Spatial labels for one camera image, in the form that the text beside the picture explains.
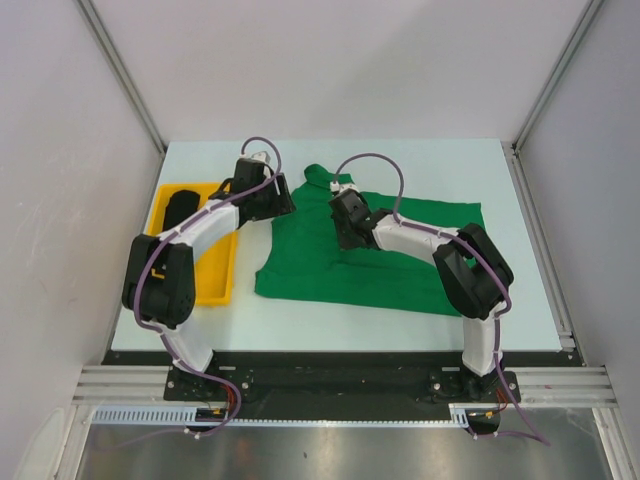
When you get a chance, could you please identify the green t-shirt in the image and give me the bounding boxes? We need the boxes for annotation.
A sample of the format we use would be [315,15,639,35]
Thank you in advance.
[255,164,458,316]

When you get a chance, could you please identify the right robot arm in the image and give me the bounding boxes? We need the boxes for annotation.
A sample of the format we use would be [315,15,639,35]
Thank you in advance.
[329,182,514,401]

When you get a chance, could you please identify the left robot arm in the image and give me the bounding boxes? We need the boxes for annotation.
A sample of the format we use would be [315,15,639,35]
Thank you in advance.
[122,152,295,400]

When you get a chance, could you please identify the rolled black t-shirt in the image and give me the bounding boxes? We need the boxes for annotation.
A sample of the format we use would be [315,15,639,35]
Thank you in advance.
[162,189,200,232]

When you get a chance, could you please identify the yellow plastic tray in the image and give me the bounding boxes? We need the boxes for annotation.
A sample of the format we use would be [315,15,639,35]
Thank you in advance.
[145,182,238,307]

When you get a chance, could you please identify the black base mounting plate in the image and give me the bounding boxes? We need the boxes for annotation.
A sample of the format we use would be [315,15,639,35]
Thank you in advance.
[102,351,583,421]

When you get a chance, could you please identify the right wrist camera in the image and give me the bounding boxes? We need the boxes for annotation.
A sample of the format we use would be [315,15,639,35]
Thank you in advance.
[330,182,359,196]

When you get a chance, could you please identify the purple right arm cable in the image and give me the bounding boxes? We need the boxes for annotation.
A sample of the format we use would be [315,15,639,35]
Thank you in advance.
[332,152,551,446]

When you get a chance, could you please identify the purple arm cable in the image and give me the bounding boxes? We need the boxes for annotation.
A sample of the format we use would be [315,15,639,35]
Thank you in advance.
[94,135,284,444]
[332,152,551,446]

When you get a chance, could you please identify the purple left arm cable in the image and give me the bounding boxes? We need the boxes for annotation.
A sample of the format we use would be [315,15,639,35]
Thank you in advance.
[94,135,284,444]

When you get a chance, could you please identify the left aluminium corner post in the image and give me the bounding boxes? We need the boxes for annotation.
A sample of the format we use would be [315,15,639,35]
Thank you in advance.
[73,0,168,158]

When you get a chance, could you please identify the aluminium corner post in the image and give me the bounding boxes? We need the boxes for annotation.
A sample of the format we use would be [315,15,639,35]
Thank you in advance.
[73,0,168,158]
[511,0,607,154]

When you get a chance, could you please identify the white slotted cable duct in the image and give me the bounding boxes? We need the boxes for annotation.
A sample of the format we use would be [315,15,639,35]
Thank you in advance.
[92,402,476,429]

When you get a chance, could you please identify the right aluminium corner post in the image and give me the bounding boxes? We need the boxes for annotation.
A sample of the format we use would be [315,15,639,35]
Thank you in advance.
[511,0,607,154]

